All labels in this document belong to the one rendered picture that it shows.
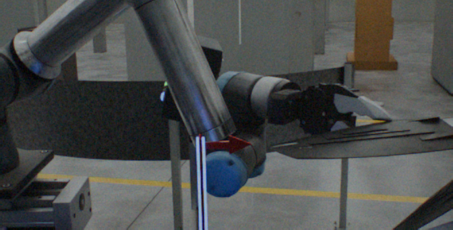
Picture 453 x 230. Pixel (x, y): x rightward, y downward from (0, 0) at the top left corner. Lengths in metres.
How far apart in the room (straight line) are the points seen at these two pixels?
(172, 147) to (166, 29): 1.69
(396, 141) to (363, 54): 8.13
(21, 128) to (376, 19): 6.77
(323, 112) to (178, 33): 0.25
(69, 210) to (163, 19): 0.41
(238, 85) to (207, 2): 5.92
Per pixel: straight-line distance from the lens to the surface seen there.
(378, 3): 8.69
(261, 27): 6.68
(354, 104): 0.75
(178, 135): 2.44
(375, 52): 8.76
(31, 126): 2.82
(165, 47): 0.79
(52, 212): 1.00
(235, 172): 0.78
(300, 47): 4.92
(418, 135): 0.66
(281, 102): 0.73
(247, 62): 6.76
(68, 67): 7.47
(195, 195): 1.21
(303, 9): 4.89
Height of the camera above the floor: 1.37
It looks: 13 degrees down
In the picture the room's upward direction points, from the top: 1 degrees counter-clockwise
